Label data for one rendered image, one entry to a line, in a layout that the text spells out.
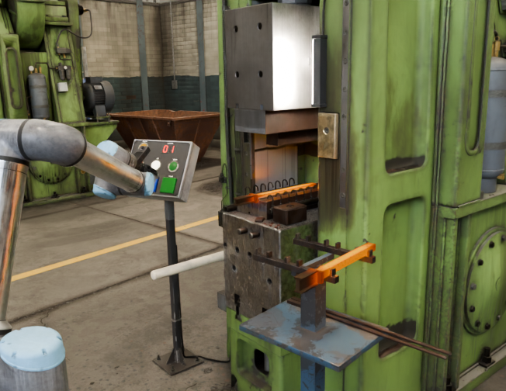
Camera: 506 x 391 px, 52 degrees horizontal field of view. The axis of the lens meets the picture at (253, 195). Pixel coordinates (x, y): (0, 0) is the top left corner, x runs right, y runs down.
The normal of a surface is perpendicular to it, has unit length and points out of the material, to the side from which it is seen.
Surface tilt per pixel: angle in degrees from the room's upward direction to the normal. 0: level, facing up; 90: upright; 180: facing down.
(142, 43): 90
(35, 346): 5
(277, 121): 90
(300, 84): 90
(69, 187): 90
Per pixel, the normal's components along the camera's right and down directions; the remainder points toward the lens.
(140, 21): 0.75, 0.14
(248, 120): -0.77, 0.16
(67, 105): 0.64, -0.04
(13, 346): 0.07, -0.97
